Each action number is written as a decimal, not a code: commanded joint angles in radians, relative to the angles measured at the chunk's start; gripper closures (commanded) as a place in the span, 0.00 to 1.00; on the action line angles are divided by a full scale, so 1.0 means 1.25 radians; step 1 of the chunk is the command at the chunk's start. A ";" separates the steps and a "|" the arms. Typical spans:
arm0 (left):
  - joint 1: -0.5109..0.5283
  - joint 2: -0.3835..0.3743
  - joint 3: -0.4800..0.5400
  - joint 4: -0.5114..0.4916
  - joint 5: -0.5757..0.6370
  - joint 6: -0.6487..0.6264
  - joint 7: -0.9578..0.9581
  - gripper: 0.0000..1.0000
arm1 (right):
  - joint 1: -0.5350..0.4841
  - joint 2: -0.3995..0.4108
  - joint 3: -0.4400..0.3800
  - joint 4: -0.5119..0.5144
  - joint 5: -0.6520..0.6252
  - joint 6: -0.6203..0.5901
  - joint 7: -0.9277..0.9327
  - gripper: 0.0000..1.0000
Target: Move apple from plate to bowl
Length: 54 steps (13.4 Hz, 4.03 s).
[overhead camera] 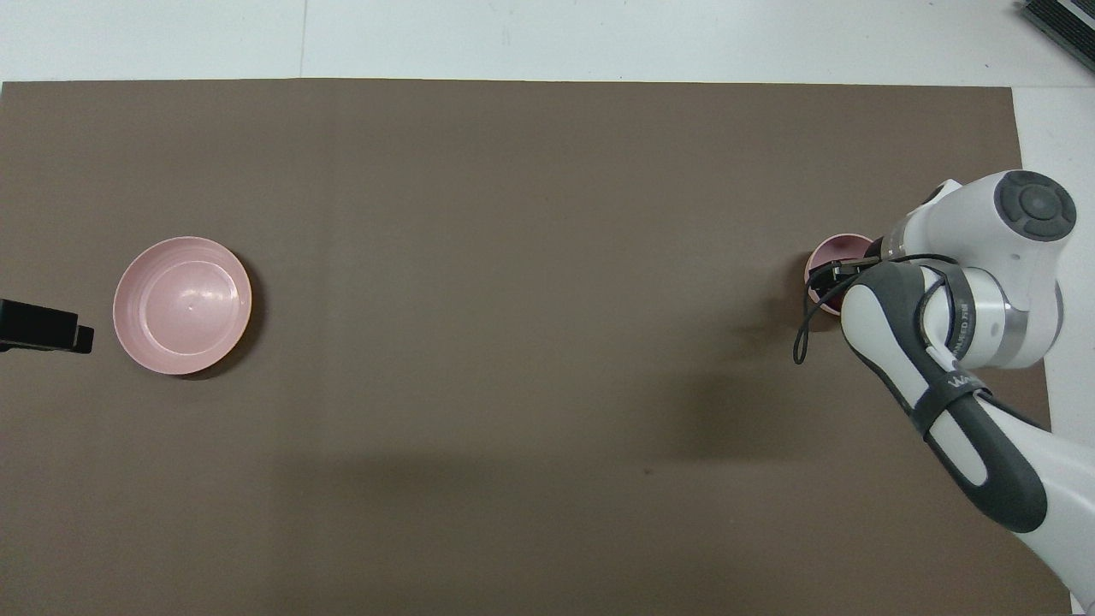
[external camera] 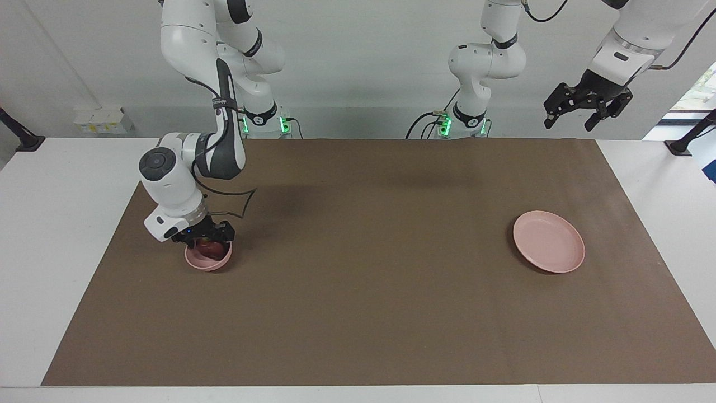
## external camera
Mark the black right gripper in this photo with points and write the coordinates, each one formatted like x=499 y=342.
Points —
x=204 y=229

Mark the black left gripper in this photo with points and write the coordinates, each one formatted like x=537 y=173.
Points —
x=604 y=87

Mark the dark red apple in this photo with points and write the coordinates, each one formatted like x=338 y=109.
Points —
x=210 y=247

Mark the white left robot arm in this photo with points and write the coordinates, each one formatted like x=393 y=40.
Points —
x=481 y=61

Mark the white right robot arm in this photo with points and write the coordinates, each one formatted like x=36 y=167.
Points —
x=173 y=184

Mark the pink bowl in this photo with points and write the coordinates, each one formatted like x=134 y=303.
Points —
x=208 y=264

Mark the pink plate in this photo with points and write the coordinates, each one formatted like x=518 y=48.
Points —
x=551 y=242

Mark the blue and white object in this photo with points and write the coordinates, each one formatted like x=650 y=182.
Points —
x=707 y=159

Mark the brown table mat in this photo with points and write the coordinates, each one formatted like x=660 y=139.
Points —
x=363 y=313

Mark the black camera stand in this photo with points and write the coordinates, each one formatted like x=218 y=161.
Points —
x=22 y=140
x=685 y=143

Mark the white wall socket box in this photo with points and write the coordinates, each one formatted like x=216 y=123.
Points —
x=103 y=120

